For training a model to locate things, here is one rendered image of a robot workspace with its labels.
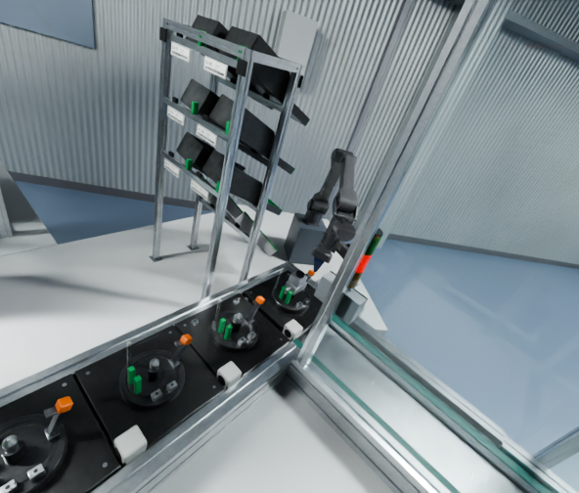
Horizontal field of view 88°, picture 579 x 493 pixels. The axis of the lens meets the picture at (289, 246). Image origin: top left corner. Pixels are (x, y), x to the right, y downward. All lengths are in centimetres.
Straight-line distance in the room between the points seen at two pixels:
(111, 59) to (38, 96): 70
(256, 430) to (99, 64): 293
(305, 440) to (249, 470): 16
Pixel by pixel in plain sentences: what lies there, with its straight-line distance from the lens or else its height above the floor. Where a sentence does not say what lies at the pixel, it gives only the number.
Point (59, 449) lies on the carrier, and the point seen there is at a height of 99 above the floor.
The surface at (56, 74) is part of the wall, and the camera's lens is 336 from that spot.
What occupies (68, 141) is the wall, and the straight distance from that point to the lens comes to 349.
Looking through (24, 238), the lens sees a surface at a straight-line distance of 147.
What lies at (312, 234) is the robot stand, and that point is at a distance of 137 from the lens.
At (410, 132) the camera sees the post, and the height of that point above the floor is 162.
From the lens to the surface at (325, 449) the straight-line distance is 96.
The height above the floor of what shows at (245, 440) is 86.
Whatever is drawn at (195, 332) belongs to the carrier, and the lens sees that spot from 92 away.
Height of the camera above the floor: 168
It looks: 32 degrees down
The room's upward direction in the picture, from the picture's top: 19 degrees clockwise
